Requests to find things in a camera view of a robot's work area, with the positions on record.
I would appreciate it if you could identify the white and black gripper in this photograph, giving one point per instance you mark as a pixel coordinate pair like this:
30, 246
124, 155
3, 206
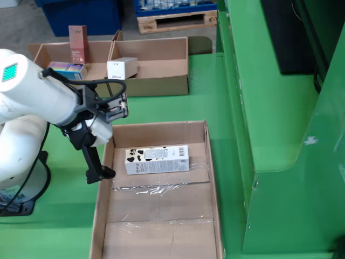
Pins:
102, 135

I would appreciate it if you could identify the plain white carton box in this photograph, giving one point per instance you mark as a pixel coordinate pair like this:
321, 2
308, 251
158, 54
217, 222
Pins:
118, 68

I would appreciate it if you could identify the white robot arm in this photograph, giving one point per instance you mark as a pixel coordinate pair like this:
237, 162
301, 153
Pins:
32, 94

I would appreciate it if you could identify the cow print white carton box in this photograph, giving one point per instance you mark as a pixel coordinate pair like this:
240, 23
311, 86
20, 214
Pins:
161, 162

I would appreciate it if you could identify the large shallow cardboard tray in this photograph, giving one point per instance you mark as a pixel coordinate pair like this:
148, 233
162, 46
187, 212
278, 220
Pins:
175, 215

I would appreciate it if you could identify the blue iridescent carton box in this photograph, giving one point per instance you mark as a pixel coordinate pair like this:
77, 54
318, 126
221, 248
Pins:
72, 68

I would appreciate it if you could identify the empty cardboard box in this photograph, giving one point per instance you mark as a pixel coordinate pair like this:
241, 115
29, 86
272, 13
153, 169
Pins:
161, 86

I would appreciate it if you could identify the cardboard box with cartons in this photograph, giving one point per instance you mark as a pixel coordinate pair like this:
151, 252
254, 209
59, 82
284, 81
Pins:
97, 51

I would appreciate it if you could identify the tall pink red carton box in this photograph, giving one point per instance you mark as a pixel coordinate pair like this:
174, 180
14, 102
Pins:
78, 46

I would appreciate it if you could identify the blue plastic crate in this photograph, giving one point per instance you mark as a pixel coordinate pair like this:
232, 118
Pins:
81, 19

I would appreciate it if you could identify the wooden pallet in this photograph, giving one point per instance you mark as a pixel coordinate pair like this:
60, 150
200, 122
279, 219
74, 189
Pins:
147, 25

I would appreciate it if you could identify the green metal machine housing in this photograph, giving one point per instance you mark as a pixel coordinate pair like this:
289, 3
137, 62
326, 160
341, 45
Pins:
269, 108

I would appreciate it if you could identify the black monitor panel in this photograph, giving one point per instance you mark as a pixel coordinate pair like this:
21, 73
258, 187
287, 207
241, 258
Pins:
285, 40

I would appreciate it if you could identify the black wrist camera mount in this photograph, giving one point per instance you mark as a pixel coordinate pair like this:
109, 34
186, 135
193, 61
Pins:
89, 99

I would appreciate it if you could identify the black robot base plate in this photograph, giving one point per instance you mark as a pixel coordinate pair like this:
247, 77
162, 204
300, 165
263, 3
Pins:
27, 209

